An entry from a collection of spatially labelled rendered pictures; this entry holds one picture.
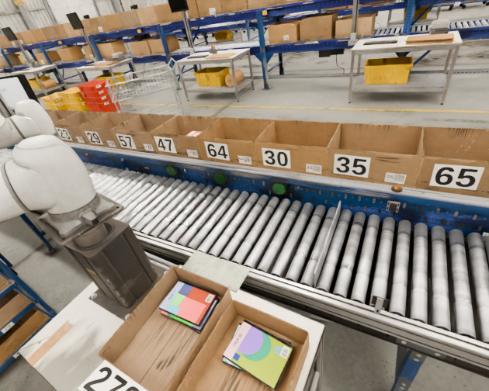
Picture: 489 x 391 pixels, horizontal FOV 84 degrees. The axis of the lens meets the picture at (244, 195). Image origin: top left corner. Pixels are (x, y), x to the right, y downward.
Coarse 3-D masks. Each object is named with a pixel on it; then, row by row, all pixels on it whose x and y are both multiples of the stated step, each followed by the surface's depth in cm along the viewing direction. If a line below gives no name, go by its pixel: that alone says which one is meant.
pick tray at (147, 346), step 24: (168, 288) 113; (216, 288) 106; (144, 312) 104; (216, 312) 95; (120, 336) 95; (144, 336) 100; (168, 336) 98; (192, 336) 97; (120, 360) 95; (144, 360) 93; (168, 360) 92; (192, 360) 87; (144, 384) 87; (168, 384) 78
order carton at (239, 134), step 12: (216, 120) 180; (228, 120) 182; (240, 120) 178; (252, 120) 174; (264, 120) 170; (204, 132) 171; (216, 132) 182; (228, 132) 188; (240, 132) 184; (252, 132) 179; (204, 144) 166; (228, 144) 157; (240, 144) 153; (252, 144) 149; (204, 156) 172; (252, 156) 154
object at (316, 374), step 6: (150, 258) 136; (162, 264) 133; (318, 348) 92; (318, 354) 101; (318, 360) 104; (318, 366) 107; (312, 372) 110; (318, 372) 110; (312, 378) 110; (318, 378) 109; (312, 384) 107; (318, 384) 118; (306, 390) 106; (312, 390) 106; (318, 390) 123
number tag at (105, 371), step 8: (104, 368) 84; (112, 368) 84; (88, 376) 82; (96, 376) 82; (104, 376) 82; (112, 376) 81; (120, 376) 81; (88, 384) 80; (96, 384) 80; (104, 384) 80; (112, 384) 79; (120, 384) 79; (128, 384) 79; (136, 384) 79
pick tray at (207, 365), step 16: (240, 304) 95; (224, 320) 94; (240, 320) 99; (256, 320) 97; (272, 320) 91; (224, 336) 96; (288, 336) 92; (304, 336) 86; (208, 352) 88; (304, 352) 82; (192, 368) 82; (208, 368) 88; (224, 368) 87; (288, 368) 85; (192, 384) 83; (208, 384) 84; (224, 384) 84; (240, 384) 83; (256, 384) 82; (288, 384) 81
